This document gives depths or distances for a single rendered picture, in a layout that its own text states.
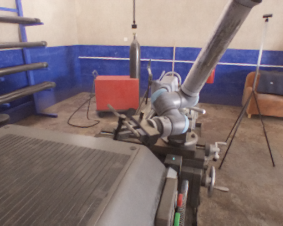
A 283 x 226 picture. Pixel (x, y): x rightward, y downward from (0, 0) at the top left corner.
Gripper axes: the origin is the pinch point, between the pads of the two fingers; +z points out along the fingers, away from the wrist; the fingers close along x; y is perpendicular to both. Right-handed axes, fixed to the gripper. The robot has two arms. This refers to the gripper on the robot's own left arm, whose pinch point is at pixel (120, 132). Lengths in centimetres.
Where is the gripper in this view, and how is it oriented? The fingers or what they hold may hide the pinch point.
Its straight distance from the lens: 73.6
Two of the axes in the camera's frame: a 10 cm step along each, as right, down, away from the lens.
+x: 5.6, 5.3, -6.4
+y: 2.9, -8.5, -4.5
